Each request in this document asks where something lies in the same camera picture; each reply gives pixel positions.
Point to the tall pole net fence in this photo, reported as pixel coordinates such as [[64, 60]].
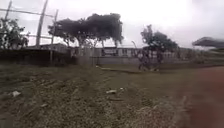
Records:
[[40, 23]]

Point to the pale litter scrap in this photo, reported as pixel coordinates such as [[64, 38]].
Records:
[[15, 93], [111, 91]]

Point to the wide flat-topped tree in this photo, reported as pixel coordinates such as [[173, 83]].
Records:
[[93, 28]]

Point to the dark flat tree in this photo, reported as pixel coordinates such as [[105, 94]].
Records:
[[208, 42]]

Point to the long low pale building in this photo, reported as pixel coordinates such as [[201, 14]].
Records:
[[113, 53]]

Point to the dark boundary fence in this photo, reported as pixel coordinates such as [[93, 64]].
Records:
[[30, 56]]

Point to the bushy dark tree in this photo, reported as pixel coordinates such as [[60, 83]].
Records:
[[11, 35]]

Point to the dark leaning tree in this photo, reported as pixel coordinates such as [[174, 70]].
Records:
[[160, 41]]

